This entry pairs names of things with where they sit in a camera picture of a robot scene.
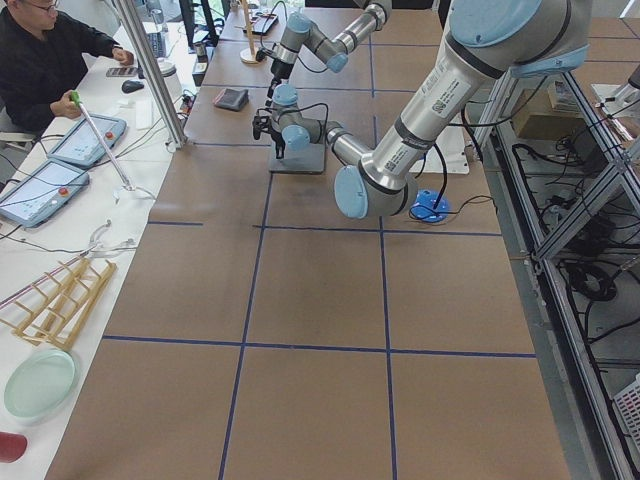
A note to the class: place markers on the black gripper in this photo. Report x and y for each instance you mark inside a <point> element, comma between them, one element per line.
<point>278,69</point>
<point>278,138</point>

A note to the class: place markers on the grey laptop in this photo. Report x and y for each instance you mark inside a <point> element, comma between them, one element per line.
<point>311,160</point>

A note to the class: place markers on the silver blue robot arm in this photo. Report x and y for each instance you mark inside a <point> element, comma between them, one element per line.
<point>482,41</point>
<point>300,31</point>

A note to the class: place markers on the wooden mug tree stand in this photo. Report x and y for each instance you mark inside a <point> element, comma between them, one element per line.
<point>249,55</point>

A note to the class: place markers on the grey folded cloth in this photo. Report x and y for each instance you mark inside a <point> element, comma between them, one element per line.
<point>231,99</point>

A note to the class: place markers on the black computer mouse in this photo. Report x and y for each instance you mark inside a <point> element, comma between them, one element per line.
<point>131,86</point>

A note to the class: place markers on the blue desk lamp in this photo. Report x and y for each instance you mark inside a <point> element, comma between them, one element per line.
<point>432,206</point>

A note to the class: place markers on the upper teach pendant tablet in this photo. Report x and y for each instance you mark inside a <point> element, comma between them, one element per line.
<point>80,146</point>

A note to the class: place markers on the teach pendant tablet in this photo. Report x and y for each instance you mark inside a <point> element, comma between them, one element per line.
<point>43,193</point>
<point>80,146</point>

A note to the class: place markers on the long pink stick tool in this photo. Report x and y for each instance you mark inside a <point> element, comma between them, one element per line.
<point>126,182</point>

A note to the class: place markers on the person in black shirt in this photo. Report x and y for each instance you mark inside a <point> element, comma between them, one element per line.
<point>42,62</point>

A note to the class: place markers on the lower teach pendant tablet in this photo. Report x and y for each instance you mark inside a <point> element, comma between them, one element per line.
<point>43,193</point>

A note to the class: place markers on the cardboard box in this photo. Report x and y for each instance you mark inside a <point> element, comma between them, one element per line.
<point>534,119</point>

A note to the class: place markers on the wooden dish rack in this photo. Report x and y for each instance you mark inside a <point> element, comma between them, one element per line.
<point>54,308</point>

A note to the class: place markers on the green glass plate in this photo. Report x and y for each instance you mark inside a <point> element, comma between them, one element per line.
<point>40,384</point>

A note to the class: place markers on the red cup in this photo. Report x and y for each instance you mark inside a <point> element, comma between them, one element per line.
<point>12,446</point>

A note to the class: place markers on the white plastic basket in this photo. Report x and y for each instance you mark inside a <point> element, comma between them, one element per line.
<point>626,401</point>

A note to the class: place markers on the aluminium frame post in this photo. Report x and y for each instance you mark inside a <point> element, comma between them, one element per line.
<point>165,103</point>

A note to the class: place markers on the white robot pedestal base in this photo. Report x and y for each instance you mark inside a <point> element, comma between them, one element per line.
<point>452,145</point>

